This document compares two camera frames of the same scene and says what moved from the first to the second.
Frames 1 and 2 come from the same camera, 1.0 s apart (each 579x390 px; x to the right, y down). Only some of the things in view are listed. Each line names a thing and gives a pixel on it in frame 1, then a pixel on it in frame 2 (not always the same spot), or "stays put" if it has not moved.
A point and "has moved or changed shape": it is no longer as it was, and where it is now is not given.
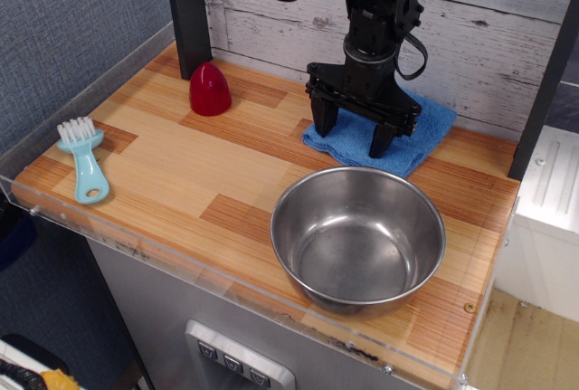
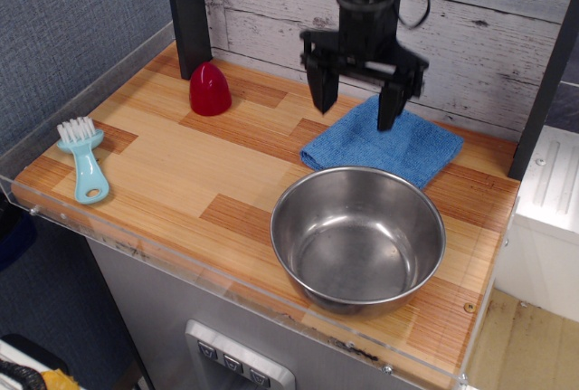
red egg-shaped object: [210, 94] stays put
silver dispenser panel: [217, 361] stays put
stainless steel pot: [358, 242] stays put
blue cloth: [407, 155] has moved or changed shape
